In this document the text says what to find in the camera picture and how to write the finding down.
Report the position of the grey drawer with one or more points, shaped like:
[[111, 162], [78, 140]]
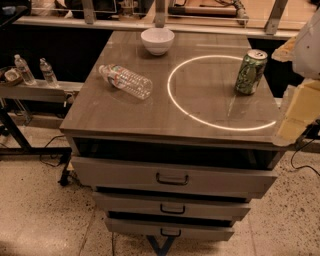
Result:
[[165, 229], [182, 179], [171, 206]]

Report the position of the grey drawer cabinet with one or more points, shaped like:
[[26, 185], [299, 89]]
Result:
[[192, 117]]

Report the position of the small standing water bottle right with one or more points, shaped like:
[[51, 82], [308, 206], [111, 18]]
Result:
[[48, 73]]

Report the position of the small bowl on side bench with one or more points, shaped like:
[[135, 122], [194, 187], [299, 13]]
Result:
[[9, 76]]

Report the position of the metal side bench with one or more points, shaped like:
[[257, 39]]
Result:
[[41, 91]]

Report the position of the clear plastic water bottle lying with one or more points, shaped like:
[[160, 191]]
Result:
[[126, 80]]

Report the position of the small standing water bottle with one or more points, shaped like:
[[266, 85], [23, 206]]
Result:
[[24, 70], [48, 73]]

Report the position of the white ceramic bowl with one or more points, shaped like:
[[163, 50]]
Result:
[[157, 41]]

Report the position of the green soda can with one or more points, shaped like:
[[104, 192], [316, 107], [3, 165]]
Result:
[[251, 71]]

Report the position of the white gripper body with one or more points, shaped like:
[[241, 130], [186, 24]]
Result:
[[308, 50]]

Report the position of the bottom grey drawer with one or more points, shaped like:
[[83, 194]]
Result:
[[165, 229]]

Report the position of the small standing water bottle left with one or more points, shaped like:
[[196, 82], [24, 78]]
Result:
[[24, 70]]

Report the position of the top grey drawer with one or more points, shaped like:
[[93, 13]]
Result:
[[182, 179]]

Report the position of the middle grey drawer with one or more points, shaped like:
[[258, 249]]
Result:
[[171, 206]]

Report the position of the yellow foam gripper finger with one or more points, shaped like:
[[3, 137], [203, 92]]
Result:
[[300, 107], [284, 53]]

